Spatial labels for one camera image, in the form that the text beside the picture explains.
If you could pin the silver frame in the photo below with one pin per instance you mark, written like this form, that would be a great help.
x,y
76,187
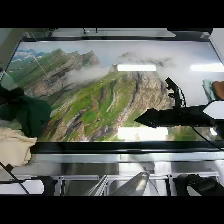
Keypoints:
x,y
100,158

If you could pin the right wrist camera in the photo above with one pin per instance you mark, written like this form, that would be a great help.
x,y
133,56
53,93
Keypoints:
x,y
174,89

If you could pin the dark green T-shirt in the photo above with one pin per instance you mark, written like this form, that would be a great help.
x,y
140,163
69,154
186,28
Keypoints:
x,y
28,113

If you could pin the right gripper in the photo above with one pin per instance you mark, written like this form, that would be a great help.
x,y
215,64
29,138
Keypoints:
x,y
163,118

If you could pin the pale green garment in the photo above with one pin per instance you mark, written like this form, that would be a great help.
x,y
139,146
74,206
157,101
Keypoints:
x,y
208,90

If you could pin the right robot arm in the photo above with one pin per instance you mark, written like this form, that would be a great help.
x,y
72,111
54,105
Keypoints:
x,y
195,116

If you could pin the beige garment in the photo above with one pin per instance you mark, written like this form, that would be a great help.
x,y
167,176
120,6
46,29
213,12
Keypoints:
x,y
13,146

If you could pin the brown garment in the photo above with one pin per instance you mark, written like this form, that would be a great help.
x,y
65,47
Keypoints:
x,y
219,89

